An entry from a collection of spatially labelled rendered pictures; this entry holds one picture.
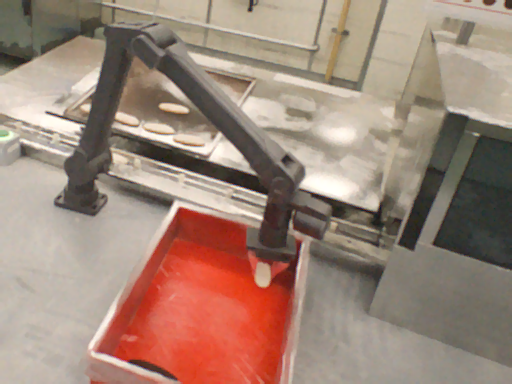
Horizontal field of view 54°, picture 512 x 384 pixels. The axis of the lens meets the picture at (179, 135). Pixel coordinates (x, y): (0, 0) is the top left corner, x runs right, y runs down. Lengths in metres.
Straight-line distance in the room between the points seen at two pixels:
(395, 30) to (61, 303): 3.96
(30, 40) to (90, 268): 3.24
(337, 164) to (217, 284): 0.58
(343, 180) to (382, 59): 3.26
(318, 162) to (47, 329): 0.88
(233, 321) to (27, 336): 0.40
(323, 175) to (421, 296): 0.47
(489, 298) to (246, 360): 0.47
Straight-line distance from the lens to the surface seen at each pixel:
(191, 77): 0.98
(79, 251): 1.19
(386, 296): 1.16
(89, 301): 1.08
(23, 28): 4.25
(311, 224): 1.00
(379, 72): 4.71
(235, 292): 1.13
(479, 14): 1.99
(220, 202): 1.31
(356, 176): 1.50
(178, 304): 1.08
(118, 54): 1.05
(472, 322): 1.18
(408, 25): 4.61
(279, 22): 5.03
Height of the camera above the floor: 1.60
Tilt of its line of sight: 27 degrees down
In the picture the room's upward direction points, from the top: 7 degrees clockwise
